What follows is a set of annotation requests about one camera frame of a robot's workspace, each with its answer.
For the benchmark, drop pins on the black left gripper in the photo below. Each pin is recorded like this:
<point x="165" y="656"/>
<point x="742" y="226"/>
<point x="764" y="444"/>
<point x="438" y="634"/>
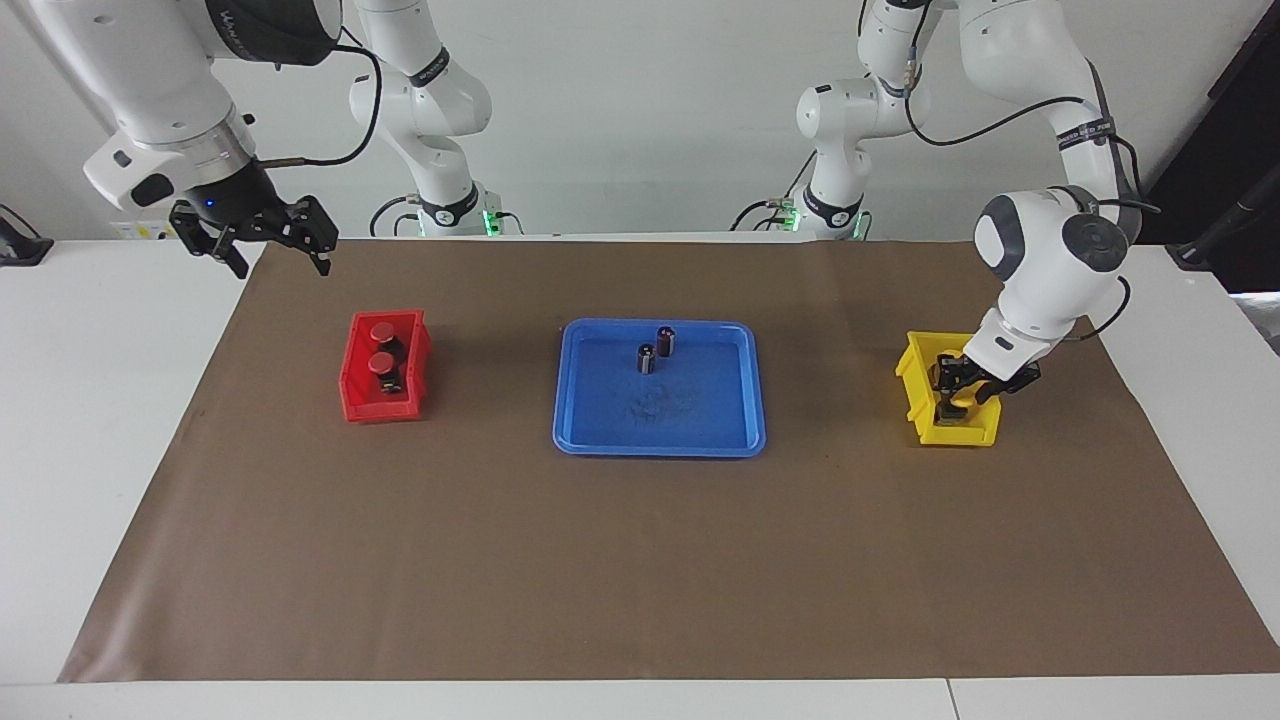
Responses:
<point x="985" y="378"/>

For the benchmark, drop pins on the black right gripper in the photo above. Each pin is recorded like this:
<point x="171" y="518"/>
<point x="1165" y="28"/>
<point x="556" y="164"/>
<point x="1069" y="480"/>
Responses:
<point x="230" y="210"/>

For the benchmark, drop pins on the yellow push button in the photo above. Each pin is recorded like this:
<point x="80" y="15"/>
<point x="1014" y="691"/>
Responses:
<point x="962" y="397"/>

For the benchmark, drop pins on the red push button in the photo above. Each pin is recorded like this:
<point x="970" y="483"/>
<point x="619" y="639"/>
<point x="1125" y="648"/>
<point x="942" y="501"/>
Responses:
<point x="383" y="330"/>
<point x="381" y="362"/>

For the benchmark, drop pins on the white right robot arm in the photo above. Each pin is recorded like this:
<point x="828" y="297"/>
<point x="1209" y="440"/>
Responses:
<point x="150" y="80"/>

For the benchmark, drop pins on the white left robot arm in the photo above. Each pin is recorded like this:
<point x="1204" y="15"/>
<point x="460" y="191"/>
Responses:
<point x="1050" y="270"/>

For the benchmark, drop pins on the yellow plastic bin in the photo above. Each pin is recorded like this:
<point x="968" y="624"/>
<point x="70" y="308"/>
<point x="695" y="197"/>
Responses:
<point x="915" y="385"/>

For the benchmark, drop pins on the red plastic bin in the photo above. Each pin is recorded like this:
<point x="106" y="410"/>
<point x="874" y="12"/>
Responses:
<point x="355" y="390"/>

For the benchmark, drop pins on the black device at table edge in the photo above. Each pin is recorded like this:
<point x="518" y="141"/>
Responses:
<point x="20" y="248"/>

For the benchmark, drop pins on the blue plastic tray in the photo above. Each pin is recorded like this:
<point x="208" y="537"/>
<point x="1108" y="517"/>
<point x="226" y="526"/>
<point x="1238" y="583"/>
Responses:
<point x="700" y="400"/>

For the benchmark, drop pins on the tall black cylinder capacitor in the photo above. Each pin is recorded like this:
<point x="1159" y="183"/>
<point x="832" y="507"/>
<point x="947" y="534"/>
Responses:
<point x="666" y="342"/>

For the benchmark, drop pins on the black stand pole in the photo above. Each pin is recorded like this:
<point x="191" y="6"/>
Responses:
<point x="1230" y="225"/>

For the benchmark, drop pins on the short black cylinder capacitor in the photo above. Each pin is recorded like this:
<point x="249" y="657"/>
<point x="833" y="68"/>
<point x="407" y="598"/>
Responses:
<point x="647" y="358"/>

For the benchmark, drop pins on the brown paper mat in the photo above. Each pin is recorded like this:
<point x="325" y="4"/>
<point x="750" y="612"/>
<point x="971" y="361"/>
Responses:
<point x="640" y="560"/>

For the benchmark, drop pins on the black background panel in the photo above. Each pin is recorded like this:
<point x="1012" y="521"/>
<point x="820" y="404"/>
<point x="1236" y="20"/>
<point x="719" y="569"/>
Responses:
<point x="1240" y="120"/>

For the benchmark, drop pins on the white wall socket box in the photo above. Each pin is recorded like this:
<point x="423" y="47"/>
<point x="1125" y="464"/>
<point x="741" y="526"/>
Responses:
<point x="140" y="228"/>

